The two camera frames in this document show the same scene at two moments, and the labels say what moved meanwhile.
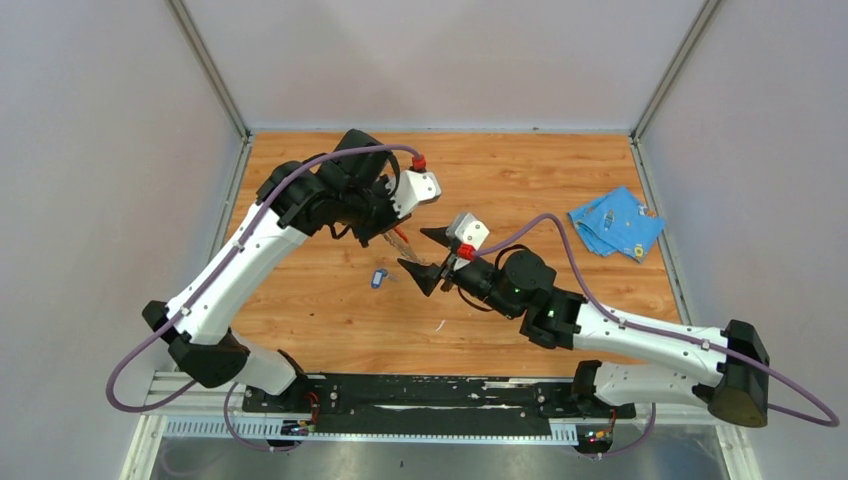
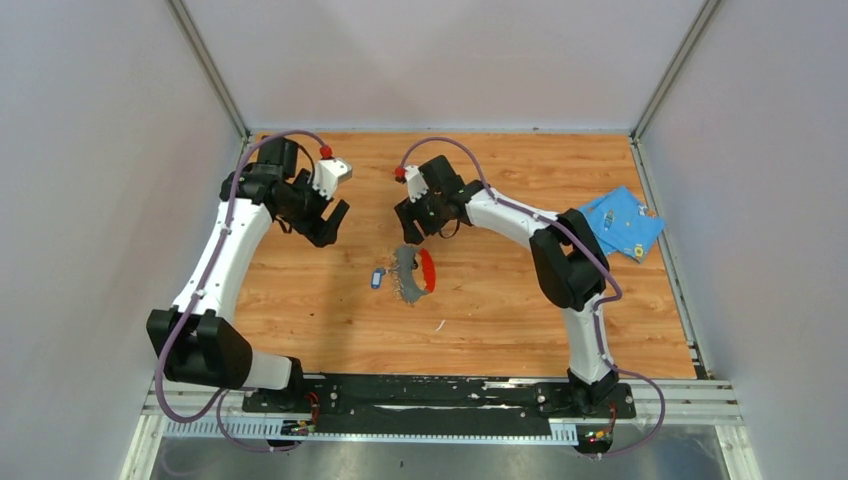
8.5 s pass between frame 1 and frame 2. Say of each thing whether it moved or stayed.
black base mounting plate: stayed
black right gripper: moved
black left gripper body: moved
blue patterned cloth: stayed
